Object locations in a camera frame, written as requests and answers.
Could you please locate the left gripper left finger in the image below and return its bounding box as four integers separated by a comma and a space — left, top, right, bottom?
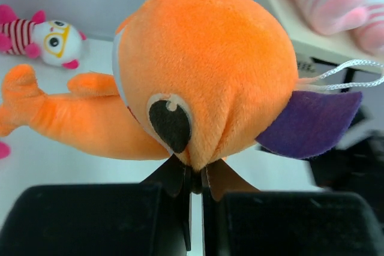
141, 155, 191, 252

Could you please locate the orange shark plush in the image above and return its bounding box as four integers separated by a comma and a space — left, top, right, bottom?
1, 0, 362, 171

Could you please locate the beige three-tier shelf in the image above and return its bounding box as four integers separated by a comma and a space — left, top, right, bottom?
260, 0, 383, 91

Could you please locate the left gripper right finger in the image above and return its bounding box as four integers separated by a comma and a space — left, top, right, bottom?
201, 159, 260, 256

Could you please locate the white plush with yellow glasses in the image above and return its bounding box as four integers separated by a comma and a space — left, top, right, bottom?
1, 5, 87, 70

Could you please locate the white magenta plush facing down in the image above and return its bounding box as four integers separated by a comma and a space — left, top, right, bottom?
0, 141, 11, 159

